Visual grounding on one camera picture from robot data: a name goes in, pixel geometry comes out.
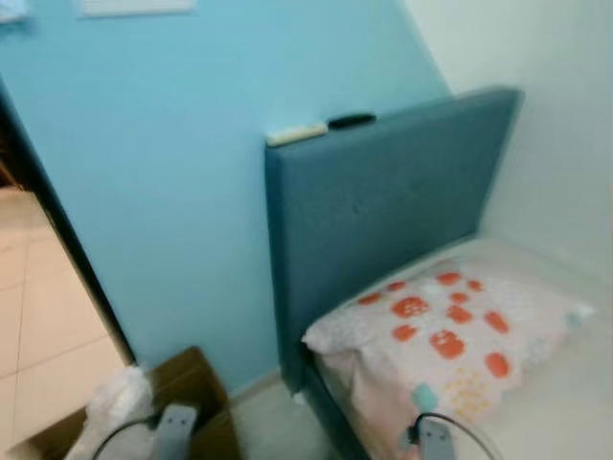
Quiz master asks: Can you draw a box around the white remote control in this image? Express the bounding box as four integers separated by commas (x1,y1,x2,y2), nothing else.
265,123,329,148

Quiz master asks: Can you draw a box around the mattress with cream sheet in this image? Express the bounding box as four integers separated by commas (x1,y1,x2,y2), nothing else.
316,235,613,460

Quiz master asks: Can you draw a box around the black door frame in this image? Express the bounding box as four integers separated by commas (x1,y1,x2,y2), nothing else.
0,81,135,365

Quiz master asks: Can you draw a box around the dark blue bed base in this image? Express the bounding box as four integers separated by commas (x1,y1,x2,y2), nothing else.
278,335,365,460

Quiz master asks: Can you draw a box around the black remote control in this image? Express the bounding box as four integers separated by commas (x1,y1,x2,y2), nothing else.
327,113,377,130

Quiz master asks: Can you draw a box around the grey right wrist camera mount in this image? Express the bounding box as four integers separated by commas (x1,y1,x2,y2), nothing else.
412,419,453,460

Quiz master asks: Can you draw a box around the pink pillow with orange patches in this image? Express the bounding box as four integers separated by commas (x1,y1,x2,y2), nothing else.
302,259,597,459

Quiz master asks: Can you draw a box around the white light switch plate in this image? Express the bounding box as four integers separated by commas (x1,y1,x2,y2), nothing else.
77,0,197,17

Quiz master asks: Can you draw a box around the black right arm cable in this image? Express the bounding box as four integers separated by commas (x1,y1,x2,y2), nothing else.
412,412,501,460

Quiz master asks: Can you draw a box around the blue upholstered headboard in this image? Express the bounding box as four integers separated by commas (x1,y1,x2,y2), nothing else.
264,86,524,394

